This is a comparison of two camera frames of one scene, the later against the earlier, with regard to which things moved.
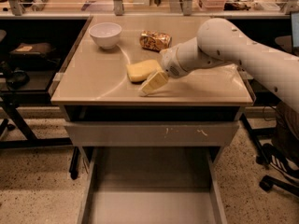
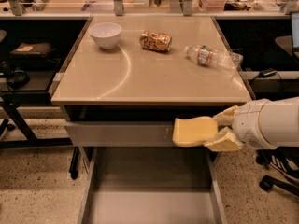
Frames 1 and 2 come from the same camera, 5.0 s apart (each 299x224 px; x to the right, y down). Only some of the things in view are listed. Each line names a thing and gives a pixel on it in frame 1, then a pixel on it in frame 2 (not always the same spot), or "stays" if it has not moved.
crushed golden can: x=155 y=40 stays
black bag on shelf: x=33 y=48 stays
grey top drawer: x=152 y=133 stays
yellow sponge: x=138 y=72 → x=193 y=131
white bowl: x=106 y=34 stays
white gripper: x=170 y=62 → x=248 y=125
